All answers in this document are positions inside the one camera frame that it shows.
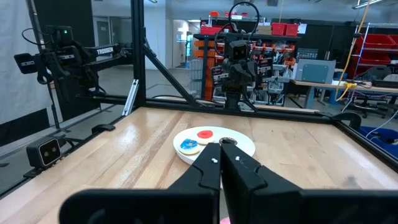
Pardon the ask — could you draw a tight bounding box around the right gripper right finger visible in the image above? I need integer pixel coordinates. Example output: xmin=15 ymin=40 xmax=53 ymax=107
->
xmin=220 ymin=141 xmax=398 ymax=224

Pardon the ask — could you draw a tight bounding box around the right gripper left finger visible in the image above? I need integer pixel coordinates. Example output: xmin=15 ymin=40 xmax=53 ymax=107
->
xmin=58 ymin=141 xmax=222 ymax=224

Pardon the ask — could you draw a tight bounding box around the black aluminium frame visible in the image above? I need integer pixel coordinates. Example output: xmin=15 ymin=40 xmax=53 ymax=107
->
xmin=0 ymin=0 xmax=398 ymax=200

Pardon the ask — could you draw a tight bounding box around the white cable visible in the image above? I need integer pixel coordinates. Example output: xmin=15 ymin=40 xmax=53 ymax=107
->
xmin=364 ymin=108 xmax=398 ymax=139

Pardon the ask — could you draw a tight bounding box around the blue plastic bin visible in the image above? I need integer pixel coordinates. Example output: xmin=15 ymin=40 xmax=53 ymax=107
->
xmin=356 ymin=125 xmax=398 ymax=160

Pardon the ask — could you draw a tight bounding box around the yellow cable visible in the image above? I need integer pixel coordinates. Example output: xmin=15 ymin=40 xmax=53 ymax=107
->
xmin=334 ymin=0 xmax=371 ymax=102

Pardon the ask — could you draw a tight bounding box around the black table clamp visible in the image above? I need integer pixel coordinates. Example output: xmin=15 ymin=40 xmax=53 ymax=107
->
xmin=91 ymin=123 xmax=116 ymax=135
xmin=322 ymin=111 xmax=363 ymax=131

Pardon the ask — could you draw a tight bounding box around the small red-iced donut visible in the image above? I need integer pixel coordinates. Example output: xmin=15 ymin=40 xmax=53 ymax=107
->
xmin=196 ymin=129 xmax=215 ymax=146

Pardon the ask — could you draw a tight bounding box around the rack with red bins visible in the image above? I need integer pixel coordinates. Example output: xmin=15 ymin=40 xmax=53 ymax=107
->
xmin=350 ymin=22 xmax=398 ymax=80

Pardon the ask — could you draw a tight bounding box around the silver aluminium bar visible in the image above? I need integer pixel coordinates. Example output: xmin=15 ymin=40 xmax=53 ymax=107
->
xmin=122 ymin=78 xmax=140 ymax=117

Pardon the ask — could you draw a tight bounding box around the small blue-iced donut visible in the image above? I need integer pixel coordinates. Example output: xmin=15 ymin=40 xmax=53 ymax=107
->
xmin=178 ymin=138 xmax=202 ymax=156

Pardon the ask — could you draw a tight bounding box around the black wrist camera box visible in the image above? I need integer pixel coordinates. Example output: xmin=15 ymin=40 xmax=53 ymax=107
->
xmin=228 ymin=39 xmax=251 ymax=62

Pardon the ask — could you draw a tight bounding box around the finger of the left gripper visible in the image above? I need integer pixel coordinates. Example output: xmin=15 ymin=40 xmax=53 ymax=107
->
xmin=231 ymin=63 xmax=241 ymax=84
xmin=239 ymin=63 xmax=250 ymax=84

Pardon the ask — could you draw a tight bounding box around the small white-iced donut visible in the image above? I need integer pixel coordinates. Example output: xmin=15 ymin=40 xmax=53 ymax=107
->
xmin=218 ymin=136 xmax=238 ymax=147

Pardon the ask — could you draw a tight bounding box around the black table-level camera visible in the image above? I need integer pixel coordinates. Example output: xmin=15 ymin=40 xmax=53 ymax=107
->
xmin=25 ymin=136 xmax=63 ymax=170

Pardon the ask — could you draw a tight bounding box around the wooden work table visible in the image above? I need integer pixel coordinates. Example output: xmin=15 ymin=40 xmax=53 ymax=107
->
xmin=290 ymin=78 xmax=398 ymax=110

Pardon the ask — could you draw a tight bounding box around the white round plate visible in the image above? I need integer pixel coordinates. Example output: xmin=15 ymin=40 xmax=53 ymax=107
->
xmin=172 ymin=125 xmax=257 ymax=166

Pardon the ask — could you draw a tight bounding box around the black panel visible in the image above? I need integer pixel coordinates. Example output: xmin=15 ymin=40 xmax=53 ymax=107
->
xmin=32 ymin=0 xmax=96 ymax=123

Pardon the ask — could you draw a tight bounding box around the grey box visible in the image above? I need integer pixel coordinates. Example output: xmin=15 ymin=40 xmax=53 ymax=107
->
xmin=294 ymin=58 xmax=337 ymax=85

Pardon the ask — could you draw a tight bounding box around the black office chair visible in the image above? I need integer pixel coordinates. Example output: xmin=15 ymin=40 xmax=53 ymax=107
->
xmin=344 ymin=92 xmax=398 ymax=119

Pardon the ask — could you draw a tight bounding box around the red storage bin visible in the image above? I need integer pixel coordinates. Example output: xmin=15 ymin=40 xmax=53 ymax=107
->
xmin=271 ymin=22 xmax=287 ymax=37
xmin=285 ymin=22 xmax=300 ymax=37
xmin=200 ymin=25 xmax=225 ymax=36

